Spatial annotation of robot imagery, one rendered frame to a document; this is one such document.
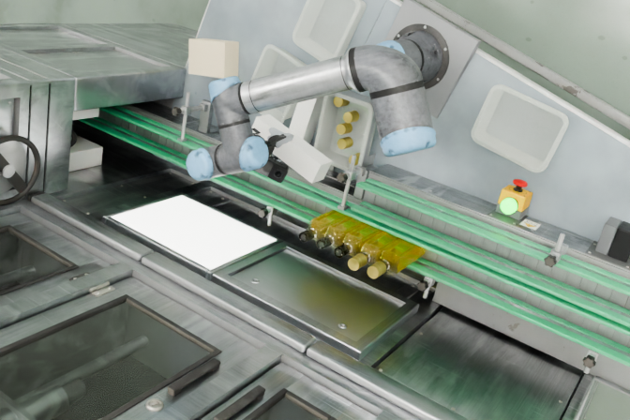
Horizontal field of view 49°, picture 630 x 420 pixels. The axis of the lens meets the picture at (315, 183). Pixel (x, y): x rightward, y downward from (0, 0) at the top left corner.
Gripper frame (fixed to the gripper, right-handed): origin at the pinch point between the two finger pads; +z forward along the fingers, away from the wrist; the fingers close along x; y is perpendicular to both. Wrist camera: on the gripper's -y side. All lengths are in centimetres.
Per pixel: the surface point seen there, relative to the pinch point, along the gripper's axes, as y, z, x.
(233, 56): 50, 32, 1
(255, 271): -12.5, -10.4, 31.2
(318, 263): -20.9, 9.0, 29.0
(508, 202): -54, 25, -15
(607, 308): -89, 17, -10
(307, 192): -4.6, 15.3, 15.9
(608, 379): -101, 22, 8
